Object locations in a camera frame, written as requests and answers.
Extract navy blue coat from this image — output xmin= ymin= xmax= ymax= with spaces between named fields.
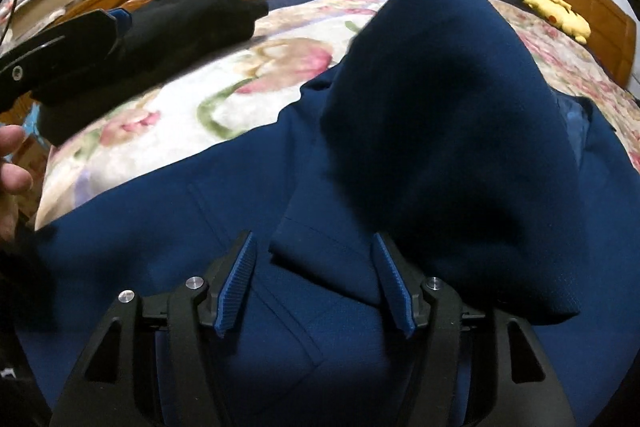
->
xmin=15 ymin=0 xmax=621 ymax=427

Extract person's left hand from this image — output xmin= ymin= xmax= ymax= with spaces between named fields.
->
xmin=0 ymin=126 xmax=36 ymax=243

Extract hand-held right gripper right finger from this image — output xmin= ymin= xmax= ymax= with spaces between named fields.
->
xmin=371 ymin=232 xmax=576 ymax=427

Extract black garment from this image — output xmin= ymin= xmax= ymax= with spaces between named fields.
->
xmin=37 ymin=0 xmax=271 ymax=146

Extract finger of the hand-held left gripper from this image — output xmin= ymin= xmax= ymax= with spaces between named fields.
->
xmin=102 ymin=7 xmax=136 ymax=38

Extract floral blanket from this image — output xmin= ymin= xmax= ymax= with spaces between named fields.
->
xmin=35 ymin=0 xmax=640 ymax=233

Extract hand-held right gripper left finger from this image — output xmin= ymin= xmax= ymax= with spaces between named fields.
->
xmin=50 ymin=229 xmax=258 ymax=427

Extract yellow plush toy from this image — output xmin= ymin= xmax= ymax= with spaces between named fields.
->
xmin=517 ymin=0 xmax=592 ymax=45

